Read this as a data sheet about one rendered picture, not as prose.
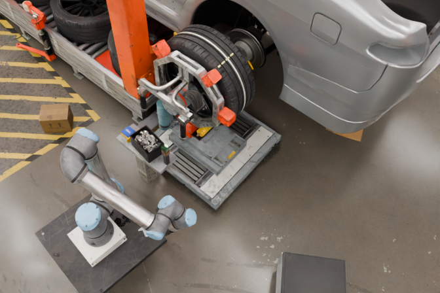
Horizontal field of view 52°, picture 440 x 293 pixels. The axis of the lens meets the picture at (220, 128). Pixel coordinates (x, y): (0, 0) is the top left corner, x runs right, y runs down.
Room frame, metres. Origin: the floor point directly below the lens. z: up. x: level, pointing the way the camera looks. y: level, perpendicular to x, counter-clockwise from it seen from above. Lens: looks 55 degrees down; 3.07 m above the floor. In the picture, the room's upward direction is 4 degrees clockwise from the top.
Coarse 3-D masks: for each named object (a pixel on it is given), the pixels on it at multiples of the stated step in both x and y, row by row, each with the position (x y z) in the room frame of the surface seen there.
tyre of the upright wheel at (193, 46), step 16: (192, 32) 2.06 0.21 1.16; (208, 32) 2.06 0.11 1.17; (176, 48) 1.97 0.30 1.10; (192, 48) 1.90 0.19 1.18; (208, 48) 1.92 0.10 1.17; (224, 48) 1.94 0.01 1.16; (208, 64) 1.82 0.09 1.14; (224, 64) 1.84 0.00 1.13; (240, 64) 1.89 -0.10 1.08; (224, 80) 1.76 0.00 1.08; (224, 96) 1.74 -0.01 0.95; (240, 96) 1.76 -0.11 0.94
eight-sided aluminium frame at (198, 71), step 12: (156, 60) 1.96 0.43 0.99; (168, 60) 1.90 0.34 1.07; (180, 60) 1.86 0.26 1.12; (156, 72) 1.98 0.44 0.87; (192, 72) 1.78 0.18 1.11; (204, 72) 1.79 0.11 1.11; (156, 84) 1.97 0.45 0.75; (204, 84) 1.73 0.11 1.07; (216, 96) 1.72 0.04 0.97; (216, 108) 1.67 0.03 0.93; (192, 120) 1.79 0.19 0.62; (204, 120) 1.78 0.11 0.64; (216, 120) 1.67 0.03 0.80
